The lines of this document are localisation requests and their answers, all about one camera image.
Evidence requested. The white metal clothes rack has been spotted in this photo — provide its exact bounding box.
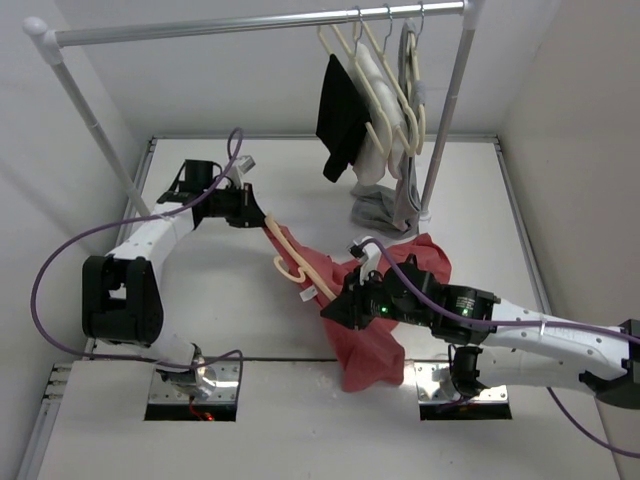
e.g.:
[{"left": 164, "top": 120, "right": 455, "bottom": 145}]
[{"left": 22, "top": 1, "right": 485, "bottom": 218}]

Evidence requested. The white hanging garment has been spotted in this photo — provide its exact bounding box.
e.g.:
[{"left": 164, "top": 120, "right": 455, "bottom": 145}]
[{"left": 348, "top": 43, "right": 409, "bottom": 186}]

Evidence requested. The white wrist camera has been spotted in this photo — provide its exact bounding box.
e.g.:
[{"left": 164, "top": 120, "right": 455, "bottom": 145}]
[
  {"left": 349, "top": 236, "right": 382, "bottom": 285},
  {"left": 225, "top": 155, "right": 256, "bottom": 188}
]

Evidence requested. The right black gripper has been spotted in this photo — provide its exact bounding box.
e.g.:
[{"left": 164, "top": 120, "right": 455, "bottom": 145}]
[{"left": 320, "top": 267, "right": 430, "bottom": 334}]

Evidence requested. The cream hanger with white garment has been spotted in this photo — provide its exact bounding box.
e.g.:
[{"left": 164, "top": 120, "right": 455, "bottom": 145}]
[{"left": 357, "top": 26, "right": 417, "bottom": 156}]

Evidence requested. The black hanging garment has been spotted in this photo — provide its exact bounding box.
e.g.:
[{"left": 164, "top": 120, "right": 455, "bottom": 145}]
[{"left": 315, "top": 54, "right": 371, "bottom": 183}]

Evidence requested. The cream hanger with grey garment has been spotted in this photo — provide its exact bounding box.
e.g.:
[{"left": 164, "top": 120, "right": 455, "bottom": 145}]
[{"left": 399, "top": 18, "right": 427, "bottom": 154}]

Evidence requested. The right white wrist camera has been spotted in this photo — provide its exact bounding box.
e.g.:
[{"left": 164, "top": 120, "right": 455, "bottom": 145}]
[{"left": 349, "top": 236, "right": 382, "bottom": 285}]

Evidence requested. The red t shirt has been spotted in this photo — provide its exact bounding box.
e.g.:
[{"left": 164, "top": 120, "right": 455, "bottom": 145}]
[{"left": 280, "top": 225, "right": 452, "bottom": 392}]

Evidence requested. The cream hanger with black garment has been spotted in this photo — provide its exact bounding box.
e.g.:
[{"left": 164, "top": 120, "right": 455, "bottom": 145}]
[{"left": 327, "top": 7, "right": 394, "bottom": 158}]

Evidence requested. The grey hanging garment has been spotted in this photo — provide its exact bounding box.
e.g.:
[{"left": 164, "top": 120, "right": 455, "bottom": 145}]
[{"left": 351, "top": 49, "right": 421, "bottom": 238}]

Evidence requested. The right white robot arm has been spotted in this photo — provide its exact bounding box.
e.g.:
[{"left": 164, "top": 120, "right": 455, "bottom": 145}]
[{"left": 322, "top": 256, "right": 639, "bottom": 410}]

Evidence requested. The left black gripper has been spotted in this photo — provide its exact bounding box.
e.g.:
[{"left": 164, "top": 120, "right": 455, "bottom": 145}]
[{"left": 201, "top": 181, "right": 266, "bottom": 227}]

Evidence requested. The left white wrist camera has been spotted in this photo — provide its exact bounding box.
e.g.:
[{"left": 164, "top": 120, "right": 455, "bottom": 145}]
[{"left": 225, "top": 155, "right": 256, "bottom": 188}]

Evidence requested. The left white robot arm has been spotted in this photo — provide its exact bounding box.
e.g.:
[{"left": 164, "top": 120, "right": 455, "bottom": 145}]
[{"left": 82, "top": 156, "right": 265, "bottom": 400}]

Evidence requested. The peach plastic hanger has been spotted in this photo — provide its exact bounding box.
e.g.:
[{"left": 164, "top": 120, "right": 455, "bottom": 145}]
[{"left": 265, "top": 213, "right": 336, "bottom": 301}]

